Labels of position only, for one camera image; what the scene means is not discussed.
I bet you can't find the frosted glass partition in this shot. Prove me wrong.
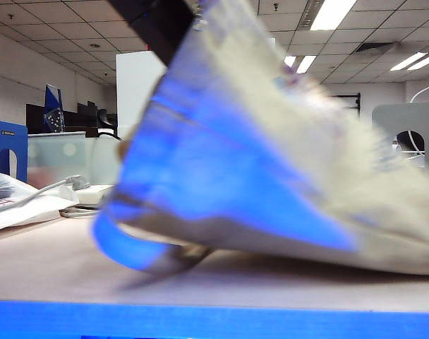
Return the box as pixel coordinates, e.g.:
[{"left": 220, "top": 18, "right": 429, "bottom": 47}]
[{"left": 27, "top": 132, "right": 122, "bottom": 188}]

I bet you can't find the white power strip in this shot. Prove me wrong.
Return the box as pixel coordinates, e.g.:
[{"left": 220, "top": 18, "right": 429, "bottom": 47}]
[{"left": 75, "top": 184, "right": 113, "bottom": 208}]

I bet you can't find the blue metal bookend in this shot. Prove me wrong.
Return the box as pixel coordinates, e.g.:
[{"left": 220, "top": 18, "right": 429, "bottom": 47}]
[{"left": 0, "top": 119, "right": 28, "bottom": 183}]

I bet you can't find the black monitor cable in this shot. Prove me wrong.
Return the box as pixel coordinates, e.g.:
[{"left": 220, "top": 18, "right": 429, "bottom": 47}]
[{"left": 97, "top": 130, "right": 122, "bottom": 142}]

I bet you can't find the grey power strip cable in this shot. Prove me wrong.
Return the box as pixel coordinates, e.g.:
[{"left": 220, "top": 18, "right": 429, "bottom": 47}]
[{"left": 61, "top": 206, "right": 102, "bottom": 218}]

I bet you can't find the white curved cable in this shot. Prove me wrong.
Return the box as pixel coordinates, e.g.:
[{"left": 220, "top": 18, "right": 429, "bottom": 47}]
[{"left": 408, "top": 83, "right": 429, "bottom": 104}]

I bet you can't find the blue foreground bar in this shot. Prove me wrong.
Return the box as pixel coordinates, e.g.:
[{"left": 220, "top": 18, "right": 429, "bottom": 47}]
[{"left": 0, "top": 299, "right": 429, "bottom": 339}]

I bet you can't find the cream canvas tote bag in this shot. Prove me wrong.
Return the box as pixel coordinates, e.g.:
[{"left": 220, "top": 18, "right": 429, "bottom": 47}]
[{"left": 90, "top": 0, "right": 429, "bottom": 283}]

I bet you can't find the grey plug cable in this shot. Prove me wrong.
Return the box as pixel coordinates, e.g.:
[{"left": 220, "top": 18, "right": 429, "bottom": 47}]
[{"left": 0, "top": 178, "right": 76, "bottom": 213}]

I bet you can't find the black wall rack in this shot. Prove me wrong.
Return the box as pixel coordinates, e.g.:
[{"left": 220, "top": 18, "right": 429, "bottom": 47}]
[{"left": 336, "top": 93, "right": 361, "bottom": 110}]

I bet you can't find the ceiling air vent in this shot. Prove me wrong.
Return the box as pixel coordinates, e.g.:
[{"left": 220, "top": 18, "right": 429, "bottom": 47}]
[{"left": 354, "top": 42, "right": 399, "bottom": 54}]

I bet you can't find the grey power plug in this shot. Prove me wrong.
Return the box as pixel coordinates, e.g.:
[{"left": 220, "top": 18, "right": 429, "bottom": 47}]
[{"left": 70, "top": 175, "right": 91, "bottom": 191}]

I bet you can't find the grey metal bookend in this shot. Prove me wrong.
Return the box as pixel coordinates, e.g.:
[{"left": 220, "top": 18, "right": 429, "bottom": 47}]
[{"left": 372, "top": 102, "right": 429, "bottom": 170}]

